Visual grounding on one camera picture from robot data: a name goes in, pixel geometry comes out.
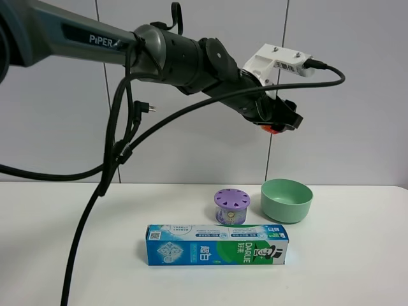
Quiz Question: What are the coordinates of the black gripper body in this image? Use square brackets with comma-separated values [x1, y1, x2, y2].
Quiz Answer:
[203, 75, 288, 126]

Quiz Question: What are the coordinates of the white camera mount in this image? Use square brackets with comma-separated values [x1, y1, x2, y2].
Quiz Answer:
[243, 44, 315, 86]

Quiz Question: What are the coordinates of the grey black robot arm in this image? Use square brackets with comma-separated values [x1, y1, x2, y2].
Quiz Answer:
[1, 1, 302, 133]

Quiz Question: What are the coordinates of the multicolour dimpled ball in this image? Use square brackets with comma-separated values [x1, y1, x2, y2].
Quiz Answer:
[261, 126, 281, 135]

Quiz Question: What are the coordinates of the green plastic bowl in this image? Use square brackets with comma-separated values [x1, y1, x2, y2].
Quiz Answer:
[260, 178, 314, 224]

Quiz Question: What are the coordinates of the black camera cable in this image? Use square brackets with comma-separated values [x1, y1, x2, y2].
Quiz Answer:
[60, 59, 347, 306]

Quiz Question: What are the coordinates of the Darlie toothpaste box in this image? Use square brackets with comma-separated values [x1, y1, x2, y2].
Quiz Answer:
[145, 224, 289, 266]

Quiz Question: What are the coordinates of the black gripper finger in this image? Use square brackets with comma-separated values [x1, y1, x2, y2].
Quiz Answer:
[258, 99, 303, 131]

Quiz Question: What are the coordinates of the purple lid air freshener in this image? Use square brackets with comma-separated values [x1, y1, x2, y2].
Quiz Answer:
[214, 188, 251, 225]

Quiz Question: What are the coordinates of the black cable bundle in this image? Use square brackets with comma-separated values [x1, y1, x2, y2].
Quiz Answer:
[0, 1, 184, 197]

